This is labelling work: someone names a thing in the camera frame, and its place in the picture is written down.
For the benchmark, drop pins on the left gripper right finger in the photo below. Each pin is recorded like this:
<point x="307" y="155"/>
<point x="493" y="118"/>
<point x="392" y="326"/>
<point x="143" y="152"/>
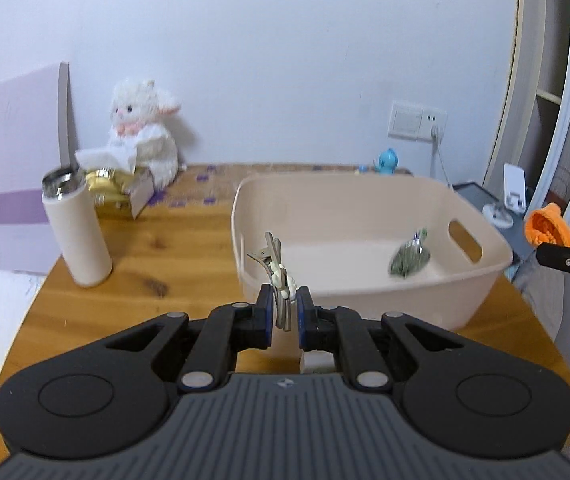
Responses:
<point x="346" y="336"/>

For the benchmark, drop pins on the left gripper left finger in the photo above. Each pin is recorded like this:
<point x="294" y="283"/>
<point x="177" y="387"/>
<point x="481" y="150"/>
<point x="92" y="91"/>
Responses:
<point x="213" y="343"/>

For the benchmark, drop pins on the orange cloth toy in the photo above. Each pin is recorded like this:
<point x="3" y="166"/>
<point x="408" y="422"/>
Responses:
<point x="546" y="225"/>

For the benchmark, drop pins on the metal hair clip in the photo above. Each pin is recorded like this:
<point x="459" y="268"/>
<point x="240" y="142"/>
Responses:
<point x="283" y="285"/>

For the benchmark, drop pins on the small white box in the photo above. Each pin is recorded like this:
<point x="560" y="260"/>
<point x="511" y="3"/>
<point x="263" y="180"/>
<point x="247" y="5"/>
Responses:
<point x="317" y="362"/>

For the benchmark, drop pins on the grey cloth garment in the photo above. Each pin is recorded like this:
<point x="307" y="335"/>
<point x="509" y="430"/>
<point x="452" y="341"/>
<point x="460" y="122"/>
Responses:
<point x="543" y="290"/>

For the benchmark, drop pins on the white phone stand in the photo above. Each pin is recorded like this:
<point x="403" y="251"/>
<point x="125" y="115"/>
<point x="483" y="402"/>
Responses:
<point x="507" y="194"/>

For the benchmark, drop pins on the beige plastic storage basket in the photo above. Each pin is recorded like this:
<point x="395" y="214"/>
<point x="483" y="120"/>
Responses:
<point x="339" y="231"/>

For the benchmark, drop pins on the small blue bird figurine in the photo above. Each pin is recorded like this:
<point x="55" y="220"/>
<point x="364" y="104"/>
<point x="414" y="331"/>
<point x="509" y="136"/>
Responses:
<point x="386" y="162"/>

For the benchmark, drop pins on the tissue box with tissue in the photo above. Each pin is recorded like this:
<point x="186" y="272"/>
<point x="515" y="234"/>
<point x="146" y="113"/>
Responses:
<point x="119" y="188"/>

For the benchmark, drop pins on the white plush bunny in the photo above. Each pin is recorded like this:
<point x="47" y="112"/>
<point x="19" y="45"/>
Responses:
<point x="138" y="114"/>

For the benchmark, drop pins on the cream thermos bottle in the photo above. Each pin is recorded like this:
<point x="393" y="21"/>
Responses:
<point x="70" y="210"/>

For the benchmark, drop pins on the purple headboard panel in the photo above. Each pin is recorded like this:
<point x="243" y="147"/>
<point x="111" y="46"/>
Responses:
<point x="33" y="141"/>

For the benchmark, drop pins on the white wall socket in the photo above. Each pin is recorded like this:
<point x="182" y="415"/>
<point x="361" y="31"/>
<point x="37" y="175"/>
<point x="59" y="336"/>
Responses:
<point x="432" y="125"/>

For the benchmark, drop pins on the white wall switch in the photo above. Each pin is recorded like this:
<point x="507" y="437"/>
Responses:
<point x="405" y="120"/>

